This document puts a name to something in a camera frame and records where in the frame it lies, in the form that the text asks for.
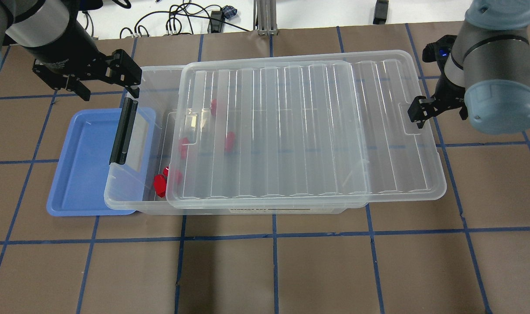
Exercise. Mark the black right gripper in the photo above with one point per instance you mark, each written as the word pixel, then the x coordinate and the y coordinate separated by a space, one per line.
pixel 450 92

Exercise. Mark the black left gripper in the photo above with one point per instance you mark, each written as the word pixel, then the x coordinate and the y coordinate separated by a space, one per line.
pixel 65 51

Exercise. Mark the red block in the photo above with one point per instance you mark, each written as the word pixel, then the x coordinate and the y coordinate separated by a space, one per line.
pixel 184 147
pixel 160 185
pixel 213 107
pixel 173 175
pixel 229 142

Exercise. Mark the clear plastic box lid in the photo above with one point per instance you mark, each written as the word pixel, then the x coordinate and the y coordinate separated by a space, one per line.
pixel 312 132

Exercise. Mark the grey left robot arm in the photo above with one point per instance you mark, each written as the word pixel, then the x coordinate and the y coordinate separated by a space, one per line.
pixel 34 23

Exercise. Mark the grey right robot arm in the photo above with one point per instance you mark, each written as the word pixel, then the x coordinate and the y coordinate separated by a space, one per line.
pixel 485 70

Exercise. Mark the blue plastic tray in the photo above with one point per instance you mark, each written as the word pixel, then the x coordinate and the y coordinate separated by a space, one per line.
pixel 83 168

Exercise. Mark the black adapter box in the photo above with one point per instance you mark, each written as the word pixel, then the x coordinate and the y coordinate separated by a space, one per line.
pixel 381 12

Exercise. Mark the clear plastic storage box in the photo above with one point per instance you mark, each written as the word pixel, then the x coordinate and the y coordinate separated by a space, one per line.
pixel 160 92

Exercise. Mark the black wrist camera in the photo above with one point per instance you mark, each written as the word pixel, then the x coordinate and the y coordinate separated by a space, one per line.
pixel 440 50

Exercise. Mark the aluminium frame post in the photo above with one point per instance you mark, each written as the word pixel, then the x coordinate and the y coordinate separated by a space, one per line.
pixel 265 16

